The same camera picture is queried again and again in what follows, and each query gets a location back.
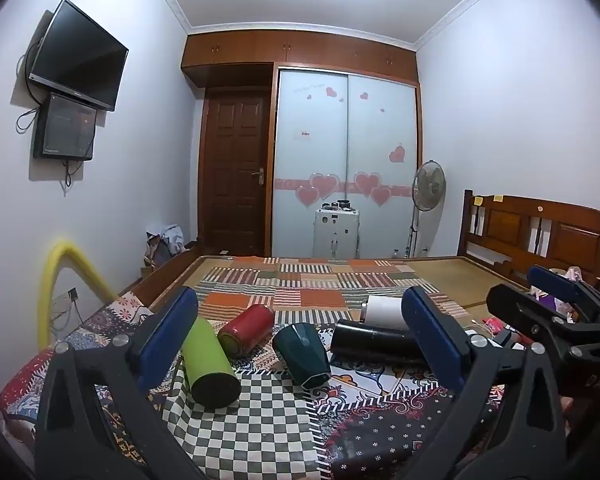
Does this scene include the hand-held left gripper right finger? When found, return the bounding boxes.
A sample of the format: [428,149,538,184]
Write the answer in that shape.
[401,286,568,480]

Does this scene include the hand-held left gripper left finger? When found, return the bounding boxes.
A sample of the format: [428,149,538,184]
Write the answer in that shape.
[34,286,206,480]

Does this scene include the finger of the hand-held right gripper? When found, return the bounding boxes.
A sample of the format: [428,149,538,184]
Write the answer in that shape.
[526,265,600,326]
[486,284,600,357]

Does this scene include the dark teal faceted cup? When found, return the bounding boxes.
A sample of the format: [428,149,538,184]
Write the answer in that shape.
[272,322,332,390]

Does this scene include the green cup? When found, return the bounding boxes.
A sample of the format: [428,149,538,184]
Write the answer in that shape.
[181,316,242,409]

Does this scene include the white cup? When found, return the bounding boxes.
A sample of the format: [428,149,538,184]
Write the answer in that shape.
[361,295,411,332]

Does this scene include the black cup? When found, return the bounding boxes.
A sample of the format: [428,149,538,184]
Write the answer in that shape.
[330,319,427,367]

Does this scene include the red cup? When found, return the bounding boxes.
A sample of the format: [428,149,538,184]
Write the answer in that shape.
[217,304,276,359]

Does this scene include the straw bed mat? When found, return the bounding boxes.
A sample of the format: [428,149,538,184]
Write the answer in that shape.
[162,255,528,313]

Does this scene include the brown wooden headboard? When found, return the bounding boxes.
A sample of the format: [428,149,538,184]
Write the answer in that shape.
[457,189,600,292]

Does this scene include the pile of bags and clothes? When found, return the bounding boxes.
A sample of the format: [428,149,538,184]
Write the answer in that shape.
[142,222,187,277]

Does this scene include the yellow foam tube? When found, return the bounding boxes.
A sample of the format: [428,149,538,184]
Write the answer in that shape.
[37,241,117,352]

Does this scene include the colourful patchwork blanket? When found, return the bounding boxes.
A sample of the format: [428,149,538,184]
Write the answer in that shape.
[0,255,531,480]

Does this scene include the green white checkered cloth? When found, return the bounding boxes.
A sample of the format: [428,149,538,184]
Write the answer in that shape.
[162,367,322,480]

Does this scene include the white box appliance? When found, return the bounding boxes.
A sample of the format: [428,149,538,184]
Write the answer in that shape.
[313,201,361,261]

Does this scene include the standing fan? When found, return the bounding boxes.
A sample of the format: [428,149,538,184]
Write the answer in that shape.
[406,160,447,259]

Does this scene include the brown wooden door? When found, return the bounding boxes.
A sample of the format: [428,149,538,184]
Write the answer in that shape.
[200,91,272,257]

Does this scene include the frosted wardrobe with heart stickers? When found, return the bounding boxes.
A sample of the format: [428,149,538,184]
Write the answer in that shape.
[272,62,424,261]

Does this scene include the brown wooden overhead cabinet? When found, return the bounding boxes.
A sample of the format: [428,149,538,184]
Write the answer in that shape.
[181,30,420,89]

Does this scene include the wooden bed frame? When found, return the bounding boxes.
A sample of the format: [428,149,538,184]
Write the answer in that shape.
[116,244,204,308]

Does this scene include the wall power socket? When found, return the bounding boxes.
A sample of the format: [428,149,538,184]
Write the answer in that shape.
[51,287,80,314]

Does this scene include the black monitor cable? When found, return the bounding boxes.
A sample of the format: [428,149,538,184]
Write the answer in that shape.
[62,159,84,197]

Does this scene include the small black wall monitor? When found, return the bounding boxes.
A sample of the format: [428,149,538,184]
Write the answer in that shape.
[33,92,98,162]

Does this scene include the black television cable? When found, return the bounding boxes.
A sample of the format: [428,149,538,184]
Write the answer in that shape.
[15,42,42,136]

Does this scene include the black wall television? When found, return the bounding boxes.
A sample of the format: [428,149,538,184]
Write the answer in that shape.
[27,0,130,112]

